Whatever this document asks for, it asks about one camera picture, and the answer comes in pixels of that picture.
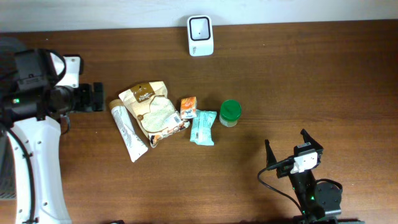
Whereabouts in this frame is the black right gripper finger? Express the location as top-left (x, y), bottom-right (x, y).
top-left (300, 129), bottom-right (322, 150)
top-left (265, 139), bottom-right (277, 168)

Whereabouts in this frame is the white tube with brown cap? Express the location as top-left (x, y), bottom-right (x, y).
top-left (109, 99), bottom-right (148, 162)

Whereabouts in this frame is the teal snack packet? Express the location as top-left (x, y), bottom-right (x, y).
top-left (190, 110), bottom-right (217, 146)

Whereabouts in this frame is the orange tissue packet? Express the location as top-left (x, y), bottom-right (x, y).
top-left (180, 96), bottom-right (197, 119)

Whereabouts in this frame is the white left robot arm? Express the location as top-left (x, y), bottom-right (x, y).
top-left (1, 49), bottom-right (104, 223)

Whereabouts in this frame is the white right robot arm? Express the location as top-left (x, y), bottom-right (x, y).
top-left (257, 129), bottom-right (343, 223)

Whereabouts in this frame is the white barcode scanner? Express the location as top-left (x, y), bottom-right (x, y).
top-left (187, 15), bottom-right (214, 57)

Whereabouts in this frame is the dark grey plastic basket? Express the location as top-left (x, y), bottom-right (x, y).
top-left (1, 37), bottom-right (25, 200)

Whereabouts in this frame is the beige brown snack bag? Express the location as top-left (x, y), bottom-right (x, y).
top-left (119, 81), bottom-right (190, 148)

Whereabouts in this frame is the green lid jar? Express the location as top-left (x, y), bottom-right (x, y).
top-left (220, 100), bottom-right (242, 128)

